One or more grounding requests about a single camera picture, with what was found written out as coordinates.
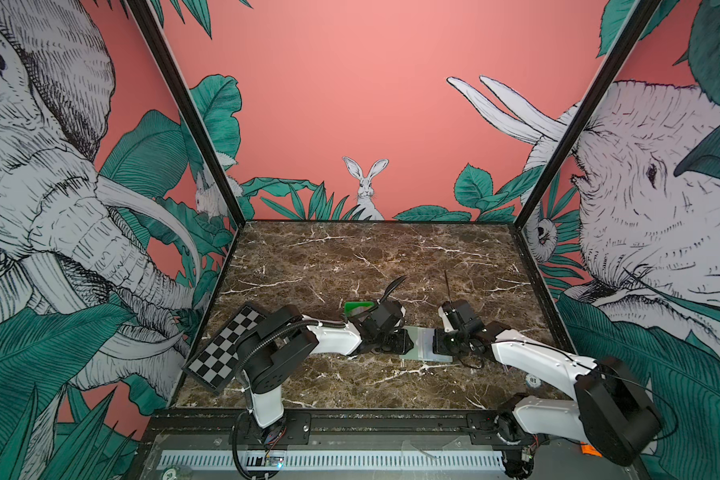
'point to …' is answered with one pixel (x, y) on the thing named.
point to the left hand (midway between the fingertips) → (416, 345)
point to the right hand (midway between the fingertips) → (429, 341)
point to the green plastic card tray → (357, 307)
